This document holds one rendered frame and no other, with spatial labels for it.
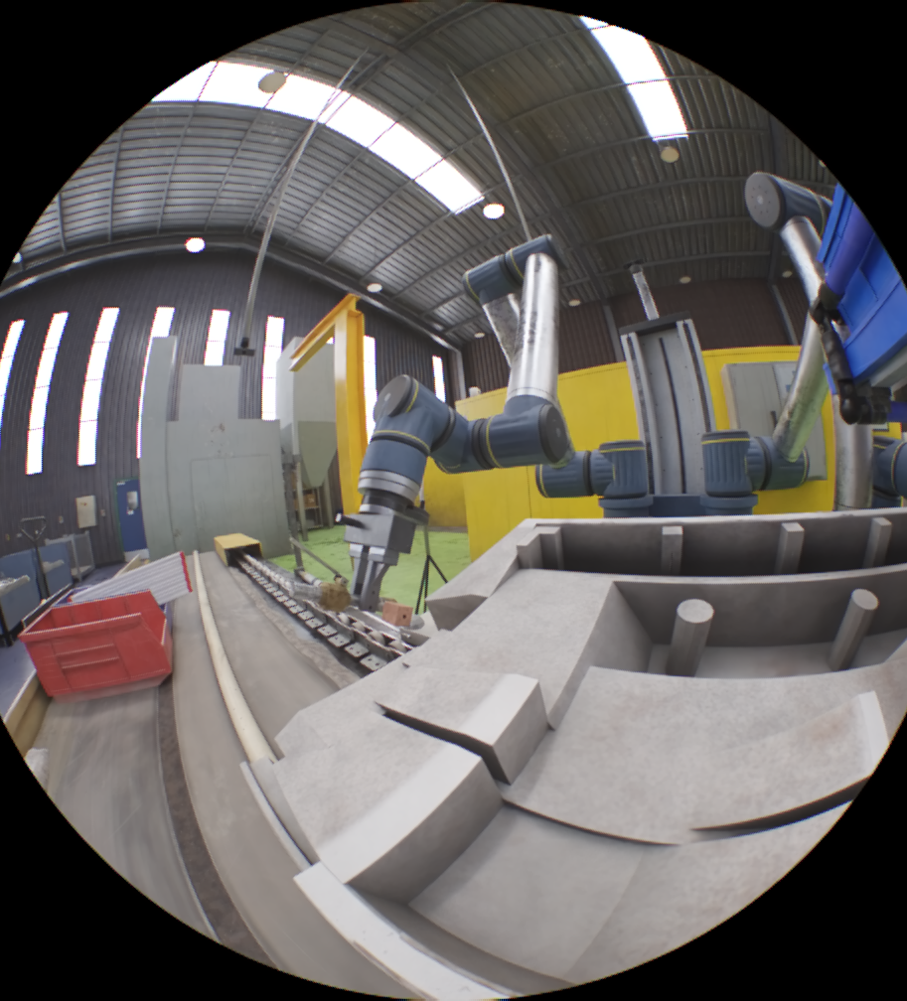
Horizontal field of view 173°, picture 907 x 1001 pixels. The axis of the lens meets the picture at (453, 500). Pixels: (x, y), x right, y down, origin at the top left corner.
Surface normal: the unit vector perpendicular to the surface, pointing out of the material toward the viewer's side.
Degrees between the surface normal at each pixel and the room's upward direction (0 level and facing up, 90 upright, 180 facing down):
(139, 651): 92
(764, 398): 90
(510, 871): 10
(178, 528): 90
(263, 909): 0
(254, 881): 0
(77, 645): 92
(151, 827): 0
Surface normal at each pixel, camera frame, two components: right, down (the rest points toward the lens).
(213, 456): 0.76, -0.04
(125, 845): -0.10, -0.99
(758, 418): -0.64, 0.11
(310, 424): 0.74, 0.34
